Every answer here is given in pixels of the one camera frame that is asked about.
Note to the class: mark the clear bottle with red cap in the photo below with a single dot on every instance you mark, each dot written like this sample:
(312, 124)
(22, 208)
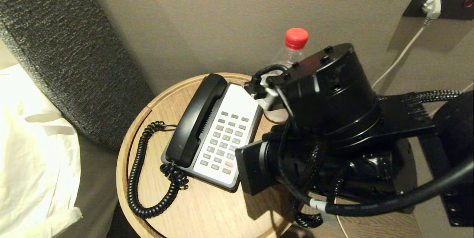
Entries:
(296, 39)

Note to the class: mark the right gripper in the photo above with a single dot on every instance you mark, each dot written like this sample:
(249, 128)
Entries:
(255, 167)

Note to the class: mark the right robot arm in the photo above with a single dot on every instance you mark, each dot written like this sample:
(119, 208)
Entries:
(333, 90)

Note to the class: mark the black and white desk telephone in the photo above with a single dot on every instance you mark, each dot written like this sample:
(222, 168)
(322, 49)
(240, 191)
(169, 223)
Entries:
(229, 134)

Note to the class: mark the white power plug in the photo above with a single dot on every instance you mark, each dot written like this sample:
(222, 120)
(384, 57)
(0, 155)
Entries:
(432, 7)

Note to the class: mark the black telephone handset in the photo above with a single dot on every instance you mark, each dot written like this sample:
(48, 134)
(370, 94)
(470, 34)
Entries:
(196, 119)

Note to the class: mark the beige bed base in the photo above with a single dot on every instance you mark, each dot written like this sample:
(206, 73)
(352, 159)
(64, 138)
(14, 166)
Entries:
(96, 190)

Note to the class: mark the white bedding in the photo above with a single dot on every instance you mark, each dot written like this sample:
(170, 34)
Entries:
(33, 149)

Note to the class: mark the grey fabric headboard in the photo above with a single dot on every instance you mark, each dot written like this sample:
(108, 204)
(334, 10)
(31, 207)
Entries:
(70, 53)

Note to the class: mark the round wooden side table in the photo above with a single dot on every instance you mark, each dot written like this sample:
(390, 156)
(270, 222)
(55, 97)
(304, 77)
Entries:
(207, 212)

